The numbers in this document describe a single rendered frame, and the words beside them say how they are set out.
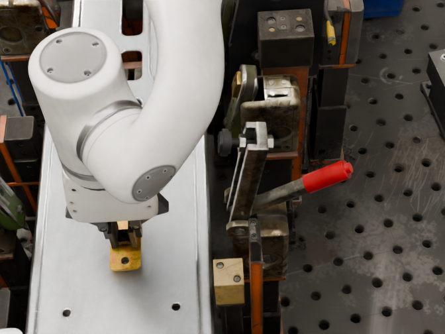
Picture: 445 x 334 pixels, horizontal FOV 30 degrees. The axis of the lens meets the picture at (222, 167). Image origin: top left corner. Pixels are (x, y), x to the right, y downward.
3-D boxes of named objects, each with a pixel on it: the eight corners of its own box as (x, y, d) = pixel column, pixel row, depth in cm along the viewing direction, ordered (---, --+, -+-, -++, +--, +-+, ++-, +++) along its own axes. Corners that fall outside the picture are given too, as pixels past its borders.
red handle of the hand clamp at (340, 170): (226, 195, 99) (343, 147, 91) (236, 202, 100) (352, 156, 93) (228, 225, 96) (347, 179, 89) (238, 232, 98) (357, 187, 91)
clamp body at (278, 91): (234, 207, 141) (225, 63, 110) (301, 203, 141) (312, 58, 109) (236, 256, 136) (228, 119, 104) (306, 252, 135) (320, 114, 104)
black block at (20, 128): (22, 213, 142) (-28, 109, 117) (85, 209, 142) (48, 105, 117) (18, 255, 137) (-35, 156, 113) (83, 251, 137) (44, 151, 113)
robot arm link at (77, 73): (159, 151, 84) (108, 95, 88) (144, 67, 73) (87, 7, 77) (89, 196, 81) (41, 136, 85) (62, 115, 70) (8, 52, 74)
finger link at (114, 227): (110, 198, 97) (118, 226, 103) (83, 200, 97) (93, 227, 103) (109, 222, 96) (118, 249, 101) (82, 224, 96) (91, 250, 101)
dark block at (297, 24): (258, 182, 143) (257, 10, 108) (298, 180, 143) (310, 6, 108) (260, 207, 140) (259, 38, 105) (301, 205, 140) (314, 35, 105)
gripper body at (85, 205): (149, 121, 89) (160, 177, 98) (54, 126, 89) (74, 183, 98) (149, 180, 85) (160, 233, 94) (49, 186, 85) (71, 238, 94)
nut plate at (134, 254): (111, 211, 105) (110, 206, 104) (141, 209, 105) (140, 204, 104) (109, 271, 100) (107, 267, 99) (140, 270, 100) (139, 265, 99)
